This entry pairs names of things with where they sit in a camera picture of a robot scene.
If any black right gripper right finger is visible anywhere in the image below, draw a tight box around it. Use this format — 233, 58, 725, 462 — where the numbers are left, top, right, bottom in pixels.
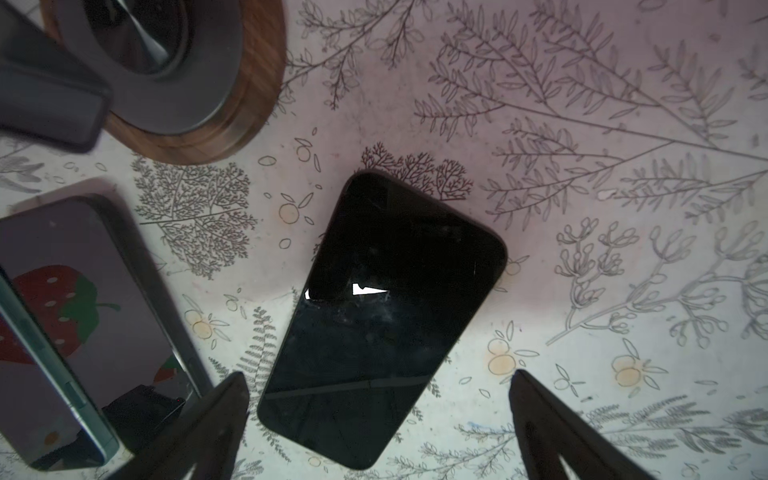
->
509, 369, 652, 480

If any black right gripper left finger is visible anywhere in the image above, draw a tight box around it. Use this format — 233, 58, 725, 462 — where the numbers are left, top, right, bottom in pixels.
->
111, 372, 250, 479

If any black phone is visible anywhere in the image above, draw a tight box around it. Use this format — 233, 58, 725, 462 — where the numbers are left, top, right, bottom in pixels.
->
257, 170, 508, 470
0, 194, 214, 454

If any round wooden phone stand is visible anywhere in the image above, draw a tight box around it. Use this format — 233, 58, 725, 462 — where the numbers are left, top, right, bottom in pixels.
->
0, 0, 288, 166

